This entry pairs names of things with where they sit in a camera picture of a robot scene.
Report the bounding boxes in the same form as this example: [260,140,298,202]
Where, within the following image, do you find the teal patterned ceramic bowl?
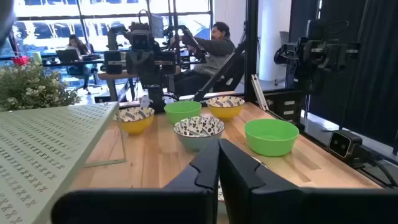
[173,116,226,152]

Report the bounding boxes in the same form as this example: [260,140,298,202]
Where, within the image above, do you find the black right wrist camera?
[129,29,155,52]

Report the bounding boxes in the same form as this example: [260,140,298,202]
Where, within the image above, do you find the black table-level camera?
[328,129,364,159]

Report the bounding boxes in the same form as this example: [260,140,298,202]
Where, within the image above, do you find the green plant in black pot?
[0,60,82,112]

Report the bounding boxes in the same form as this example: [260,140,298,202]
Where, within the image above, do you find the black laptop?
[55,49,80,63]

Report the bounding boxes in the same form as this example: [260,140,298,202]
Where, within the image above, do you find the pale green perforated metal rack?
[0,101,127,224]

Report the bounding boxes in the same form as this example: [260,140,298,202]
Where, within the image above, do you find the black camera cable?
[357,149,398,187]

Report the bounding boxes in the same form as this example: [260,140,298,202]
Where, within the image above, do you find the person operating robot arms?
[169,21,237,97]

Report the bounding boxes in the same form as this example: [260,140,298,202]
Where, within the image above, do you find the red basket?
[12,55,29,66]

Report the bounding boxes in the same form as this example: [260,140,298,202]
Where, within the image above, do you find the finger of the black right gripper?
[151,63,165,90]
[138,63,152,90]

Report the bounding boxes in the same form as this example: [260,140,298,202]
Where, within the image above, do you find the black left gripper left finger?
[50,139,221,224]

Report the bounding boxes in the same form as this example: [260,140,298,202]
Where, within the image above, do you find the person at laptop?
[64,34,94,96]

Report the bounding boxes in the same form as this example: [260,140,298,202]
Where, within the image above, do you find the green plastic bowl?
[164,100,203,125]
[244,118,300,157]

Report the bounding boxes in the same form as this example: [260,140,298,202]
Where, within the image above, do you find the wooden top desk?
[97,70,183,103]

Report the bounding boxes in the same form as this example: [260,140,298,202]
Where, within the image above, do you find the white metal bar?
[250,73,269,111]

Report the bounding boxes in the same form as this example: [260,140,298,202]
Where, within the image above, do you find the yellow bowls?
[113,106,155,136]

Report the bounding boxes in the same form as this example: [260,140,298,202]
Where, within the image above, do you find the yellow patterned ceramic bowl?
[205,95,246,121]

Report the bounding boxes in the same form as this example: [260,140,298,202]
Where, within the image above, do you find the long black office desk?
[0,55,106,68]

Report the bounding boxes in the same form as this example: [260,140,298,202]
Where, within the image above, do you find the black curtain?
[289,0,398,147]

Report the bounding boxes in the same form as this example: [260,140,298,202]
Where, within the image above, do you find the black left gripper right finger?
[218,138,398,224]

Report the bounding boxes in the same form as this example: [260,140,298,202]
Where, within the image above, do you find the black drawer unit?
[264,90,307,125]

